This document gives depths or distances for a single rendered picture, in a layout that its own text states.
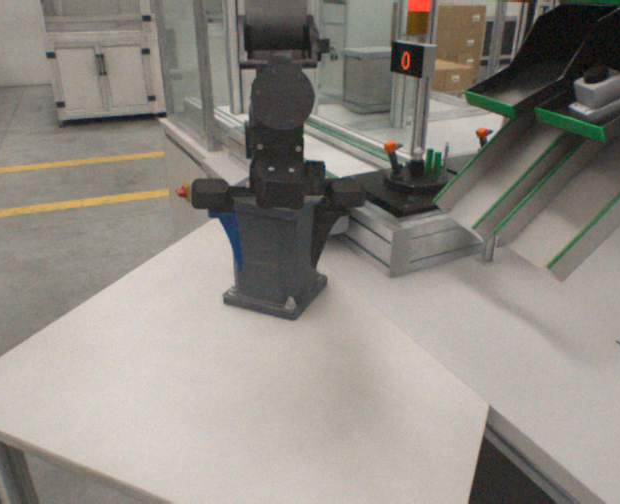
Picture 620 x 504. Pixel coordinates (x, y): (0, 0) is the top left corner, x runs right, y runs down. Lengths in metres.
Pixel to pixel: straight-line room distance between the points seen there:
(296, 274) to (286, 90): 0.47
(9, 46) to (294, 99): 8.60
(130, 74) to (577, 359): 5.73
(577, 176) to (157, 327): 0.72
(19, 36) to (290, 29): 8.50
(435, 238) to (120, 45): 5.37
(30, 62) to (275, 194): 8.58
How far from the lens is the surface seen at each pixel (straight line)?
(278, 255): 0.90
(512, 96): 0.97
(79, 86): 6.28
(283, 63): 0.51
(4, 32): 9.05
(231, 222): 0.60
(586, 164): 0.98
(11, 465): 1.01
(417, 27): 1.38
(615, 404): 0.88
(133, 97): 6.31
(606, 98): 0.82
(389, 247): 1.05
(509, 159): 1.05
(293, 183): 0.53
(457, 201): 1.05
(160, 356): 0.89
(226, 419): 0.77
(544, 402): 0.84
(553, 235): 0.92
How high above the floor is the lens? 1.38
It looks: 27 degrees down
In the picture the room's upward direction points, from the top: straight up
